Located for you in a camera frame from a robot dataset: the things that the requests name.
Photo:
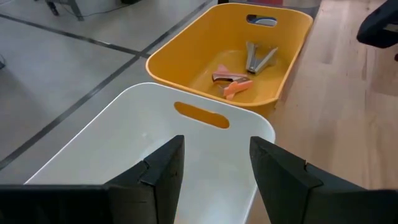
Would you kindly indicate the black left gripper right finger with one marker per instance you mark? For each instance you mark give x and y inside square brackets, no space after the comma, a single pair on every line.
[311,199]

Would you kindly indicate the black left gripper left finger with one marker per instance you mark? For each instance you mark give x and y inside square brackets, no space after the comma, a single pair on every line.
[93,202]

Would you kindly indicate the grey staple remover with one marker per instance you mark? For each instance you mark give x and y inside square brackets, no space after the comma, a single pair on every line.
[253,60]

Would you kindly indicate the white plastic bin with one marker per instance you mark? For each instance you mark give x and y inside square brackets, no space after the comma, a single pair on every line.
[124,130]

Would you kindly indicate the orange plastic bin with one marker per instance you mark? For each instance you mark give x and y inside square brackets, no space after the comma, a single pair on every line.
[192,49]

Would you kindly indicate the black metal stand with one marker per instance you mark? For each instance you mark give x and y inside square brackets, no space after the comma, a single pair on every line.
[74,9]

